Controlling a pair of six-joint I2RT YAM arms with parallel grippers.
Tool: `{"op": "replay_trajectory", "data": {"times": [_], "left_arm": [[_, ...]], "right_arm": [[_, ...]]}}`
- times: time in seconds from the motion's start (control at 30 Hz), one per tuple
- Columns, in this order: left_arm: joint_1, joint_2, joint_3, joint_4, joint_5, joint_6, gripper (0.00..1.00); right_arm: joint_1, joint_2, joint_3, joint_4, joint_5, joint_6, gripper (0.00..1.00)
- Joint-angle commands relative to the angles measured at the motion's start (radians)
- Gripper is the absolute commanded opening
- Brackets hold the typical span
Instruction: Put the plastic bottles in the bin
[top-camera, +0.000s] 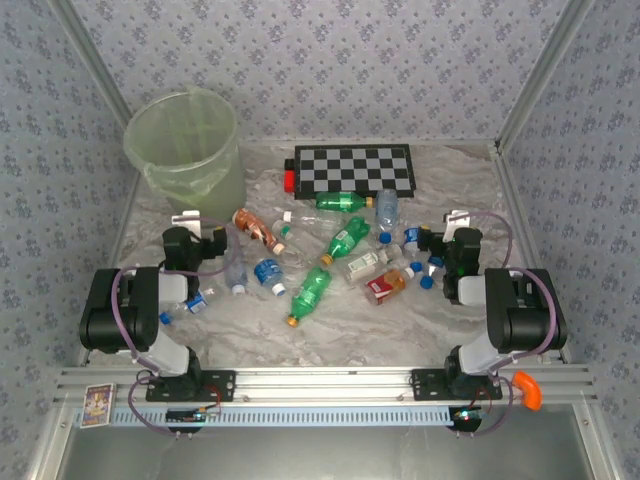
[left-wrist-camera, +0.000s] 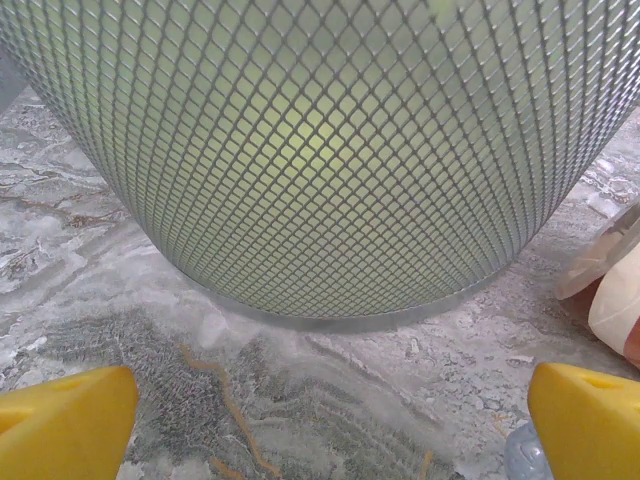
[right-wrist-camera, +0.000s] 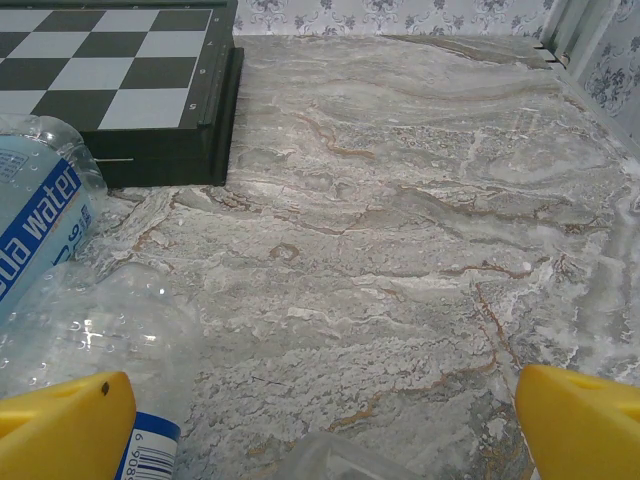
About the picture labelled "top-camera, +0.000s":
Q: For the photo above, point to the small bottle blue label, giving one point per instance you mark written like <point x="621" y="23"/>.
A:
<point x="411" y="239"/>

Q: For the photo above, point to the crushed clear bottle blue cap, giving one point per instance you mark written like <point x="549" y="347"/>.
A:
<point x="416" y="266"/>
<point x="426" y="282"/>

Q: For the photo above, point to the brown label plastic bottle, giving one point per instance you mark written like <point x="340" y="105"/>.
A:
<point x="257" y="230"/>

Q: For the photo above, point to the clear water bottle blue cap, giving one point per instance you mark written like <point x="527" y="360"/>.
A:
<point x="386" y="210"/>

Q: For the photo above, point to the crushed bottle blue label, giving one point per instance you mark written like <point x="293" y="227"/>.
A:
<point x="197" y="302"/>

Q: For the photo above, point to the blue label bottle white cap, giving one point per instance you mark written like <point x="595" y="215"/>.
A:
<point x="270" y="274"/>

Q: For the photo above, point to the clear bottle green white cap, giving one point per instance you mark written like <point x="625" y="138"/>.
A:
<point x="286" y="231"/>

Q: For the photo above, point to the white label plastic bottle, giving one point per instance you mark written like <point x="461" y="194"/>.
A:
<point x="367" y="265"/>

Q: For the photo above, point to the red label plastic bottle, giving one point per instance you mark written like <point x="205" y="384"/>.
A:
<point x="387" y="287"/>

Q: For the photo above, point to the green plastic bottle yellow cap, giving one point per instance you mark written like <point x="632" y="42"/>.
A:
<point x="345" y="201"/>
<point x="310" y="295"/>
<point x="346" y="239"/>

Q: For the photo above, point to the clear plastic bottle white cap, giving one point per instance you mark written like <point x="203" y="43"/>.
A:
<point x="310" y="220"/>

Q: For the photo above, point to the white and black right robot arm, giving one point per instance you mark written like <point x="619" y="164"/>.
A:
<point x="520" y="310"/>

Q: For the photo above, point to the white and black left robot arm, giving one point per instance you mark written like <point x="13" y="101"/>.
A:
<point x="145" y="300"/>

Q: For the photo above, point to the grey mesh waste bin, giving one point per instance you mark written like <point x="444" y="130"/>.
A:
<point x="222" y="202"/>

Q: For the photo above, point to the green plastic bin liner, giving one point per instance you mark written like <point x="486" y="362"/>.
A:
<point x="175" y="135"/>

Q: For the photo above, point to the red and black block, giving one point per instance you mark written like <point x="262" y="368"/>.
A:
<point x="289" y="181"/>

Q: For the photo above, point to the black grey checkerboard panel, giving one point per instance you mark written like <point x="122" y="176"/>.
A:
<point x="350" y="165"/>

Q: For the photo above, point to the orange plastic hook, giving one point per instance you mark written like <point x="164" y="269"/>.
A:
<point x="530" y="392"/>

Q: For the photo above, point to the left circuit board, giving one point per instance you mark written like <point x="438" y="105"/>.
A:
<point x="192" y="414"/>

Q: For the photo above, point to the circuit board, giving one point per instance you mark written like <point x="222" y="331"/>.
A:
<point x="192" y="414"/>
<point x="467" y="415"/>

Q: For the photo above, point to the right circuit board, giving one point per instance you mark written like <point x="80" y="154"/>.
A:
<point x="467" y="415"/>

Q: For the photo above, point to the playing card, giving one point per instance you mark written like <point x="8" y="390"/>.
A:
<point x="98" y="405"/>

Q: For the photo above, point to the grey metal shelf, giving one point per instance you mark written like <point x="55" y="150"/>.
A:
<point x="320" y="455"/>

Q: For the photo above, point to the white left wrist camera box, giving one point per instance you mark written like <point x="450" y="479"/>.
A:
<point x="186" y="220"/>

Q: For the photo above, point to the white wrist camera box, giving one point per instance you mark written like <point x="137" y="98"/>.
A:
<point x="457" y="220"/>
<point x="186" y="220"/>

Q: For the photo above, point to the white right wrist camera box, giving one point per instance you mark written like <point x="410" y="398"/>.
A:
<point x="457" y="220"/>

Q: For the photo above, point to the aluminium side rail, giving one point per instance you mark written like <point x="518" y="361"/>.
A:
<point x="513" y="200"/>

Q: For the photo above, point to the aluminium front rail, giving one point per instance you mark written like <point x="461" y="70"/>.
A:
<point x="320" y="382"/>

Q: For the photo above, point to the aluminium frame post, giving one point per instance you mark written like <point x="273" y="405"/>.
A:
<point x="551" y="55"/>
<point x="90" y="55"/>

